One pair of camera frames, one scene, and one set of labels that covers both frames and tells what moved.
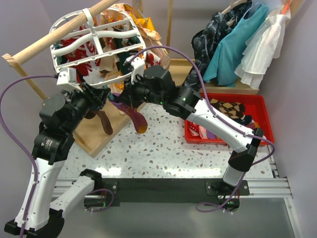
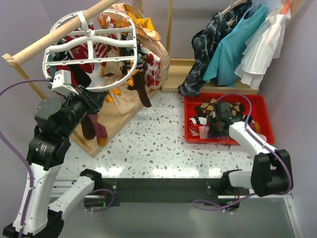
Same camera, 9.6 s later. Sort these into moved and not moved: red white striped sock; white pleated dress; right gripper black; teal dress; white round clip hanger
Moved: white round clip hanger; right gripper black; red white striped sock
Not moved: white pleated dress; teal dress
